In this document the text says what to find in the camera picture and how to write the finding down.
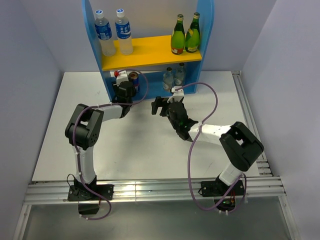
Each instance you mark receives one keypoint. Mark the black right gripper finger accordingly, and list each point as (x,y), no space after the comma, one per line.
(157,103)
(164,111)

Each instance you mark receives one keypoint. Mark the clear glass bottle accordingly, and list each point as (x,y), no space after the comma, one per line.
(180,75)
(168,79)

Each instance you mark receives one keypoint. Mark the Red Bull can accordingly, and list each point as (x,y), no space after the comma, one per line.
(134,78)

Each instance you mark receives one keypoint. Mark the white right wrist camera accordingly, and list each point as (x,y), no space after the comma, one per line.
(177,95)

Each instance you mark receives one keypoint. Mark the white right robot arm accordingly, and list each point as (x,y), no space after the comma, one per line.
(240,145)

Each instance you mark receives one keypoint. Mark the green glass bottle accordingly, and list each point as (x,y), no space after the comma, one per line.
(177,42)
(192,40)

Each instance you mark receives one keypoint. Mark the Pocari Sweat bottle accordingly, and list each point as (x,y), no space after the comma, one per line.
(104,33)
(123,32)

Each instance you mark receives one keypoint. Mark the aluminium rail frame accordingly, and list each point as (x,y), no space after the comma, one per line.
(151,208)

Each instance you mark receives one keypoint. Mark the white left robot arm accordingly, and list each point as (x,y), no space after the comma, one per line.
(83,130)

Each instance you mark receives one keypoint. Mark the green glass bottle left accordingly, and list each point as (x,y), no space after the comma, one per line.
(177,42)

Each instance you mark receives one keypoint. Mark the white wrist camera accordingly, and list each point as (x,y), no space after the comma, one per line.
(177,95)
(120,76)

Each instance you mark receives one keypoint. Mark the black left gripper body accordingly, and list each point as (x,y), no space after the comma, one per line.
(116,91)

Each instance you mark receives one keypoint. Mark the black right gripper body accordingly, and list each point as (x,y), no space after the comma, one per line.
(175,126)

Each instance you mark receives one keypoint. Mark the green glass bottle right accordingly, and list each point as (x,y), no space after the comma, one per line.
(192,40)

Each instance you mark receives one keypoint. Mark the blue and yellow shelf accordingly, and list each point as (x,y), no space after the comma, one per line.
(150,54)

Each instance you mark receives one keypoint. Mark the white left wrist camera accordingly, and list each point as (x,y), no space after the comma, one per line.
(120,76)

